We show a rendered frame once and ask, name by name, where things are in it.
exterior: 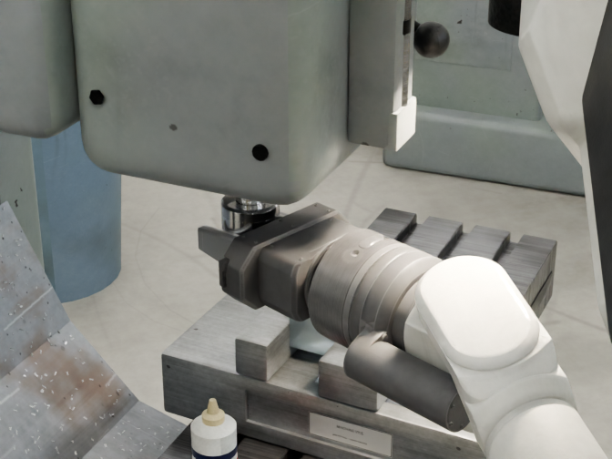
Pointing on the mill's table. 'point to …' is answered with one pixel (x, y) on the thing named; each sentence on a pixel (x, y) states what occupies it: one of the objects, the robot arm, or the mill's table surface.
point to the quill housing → (216, 92)
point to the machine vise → (289, 392)
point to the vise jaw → (345, 392)
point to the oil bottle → (214, 434)
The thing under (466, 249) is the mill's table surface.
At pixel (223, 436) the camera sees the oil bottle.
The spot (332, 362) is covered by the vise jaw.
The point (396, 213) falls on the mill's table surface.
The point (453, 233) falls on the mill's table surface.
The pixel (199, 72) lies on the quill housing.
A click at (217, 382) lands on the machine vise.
